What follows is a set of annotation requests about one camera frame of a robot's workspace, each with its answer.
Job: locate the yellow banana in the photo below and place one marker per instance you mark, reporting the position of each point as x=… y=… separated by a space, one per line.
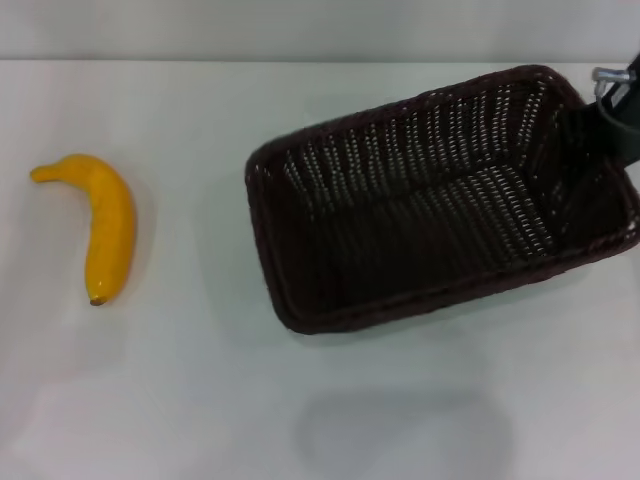
x=111 y=215

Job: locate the black woven rectangular basket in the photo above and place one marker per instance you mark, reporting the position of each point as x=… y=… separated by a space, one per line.
x=400 y=225

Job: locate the right gripper with bolt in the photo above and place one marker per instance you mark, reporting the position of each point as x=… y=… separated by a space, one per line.
x=620 y=80

